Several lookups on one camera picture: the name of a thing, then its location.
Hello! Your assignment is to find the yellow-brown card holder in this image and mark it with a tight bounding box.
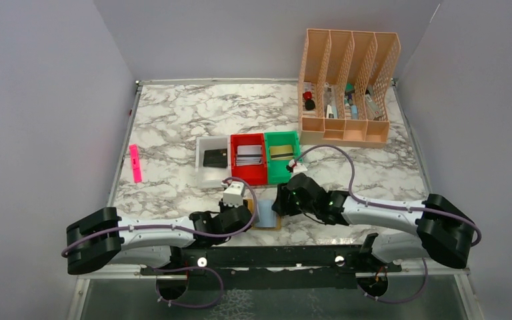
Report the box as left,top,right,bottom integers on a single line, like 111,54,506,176
244,199,281,231

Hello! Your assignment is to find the green plastic bin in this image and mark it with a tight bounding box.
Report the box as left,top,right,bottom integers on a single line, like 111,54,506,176
264,131,301,185

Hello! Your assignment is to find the red plastic bin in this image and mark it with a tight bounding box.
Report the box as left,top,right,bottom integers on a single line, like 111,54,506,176
230,133,268,186

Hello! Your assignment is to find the white plastic bin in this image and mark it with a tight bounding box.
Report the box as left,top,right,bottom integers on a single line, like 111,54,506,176
195,135,231,189

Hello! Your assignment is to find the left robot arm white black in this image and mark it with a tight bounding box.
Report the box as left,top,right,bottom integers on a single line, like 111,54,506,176
61,205,255,275

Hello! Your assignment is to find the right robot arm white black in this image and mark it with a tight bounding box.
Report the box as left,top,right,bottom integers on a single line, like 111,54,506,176
272,173,480,269

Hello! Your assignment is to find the gold card with stripe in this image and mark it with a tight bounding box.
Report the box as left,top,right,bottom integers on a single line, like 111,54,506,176
269,145,294,161

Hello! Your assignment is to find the white cards stack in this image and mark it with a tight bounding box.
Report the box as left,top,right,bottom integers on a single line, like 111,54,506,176
235,145,263,166

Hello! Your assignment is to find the black card in white bin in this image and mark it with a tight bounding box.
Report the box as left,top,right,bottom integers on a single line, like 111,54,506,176
203,149,229,169

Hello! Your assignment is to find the red and black stamp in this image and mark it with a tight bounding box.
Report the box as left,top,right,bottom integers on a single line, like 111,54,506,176
302,91,316,111

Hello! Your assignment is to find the pink highlighter marker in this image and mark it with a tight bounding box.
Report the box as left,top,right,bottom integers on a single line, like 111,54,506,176
129,144,143,183

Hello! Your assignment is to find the peach plastic desk organizer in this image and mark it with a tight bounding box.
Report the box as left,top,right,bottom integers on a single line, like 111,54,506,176
297,29,401,148

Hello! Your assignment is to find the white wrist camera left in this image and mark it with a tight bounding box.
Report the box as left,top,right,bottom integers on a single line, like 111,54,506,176
222,181,245,207

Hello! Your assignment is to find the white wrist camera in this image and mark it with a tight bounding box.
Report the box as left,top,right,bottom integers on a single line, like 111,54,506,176
222,181,245,207
287,160,308,175

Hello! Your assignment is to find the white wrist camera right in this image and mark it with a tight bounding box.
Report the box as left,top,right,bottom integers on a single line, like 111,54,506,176
287,160,308,175

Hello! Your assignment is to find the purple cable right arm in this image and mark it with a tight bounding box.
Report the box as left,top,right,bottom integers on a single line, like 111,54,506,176
285,144,482,247

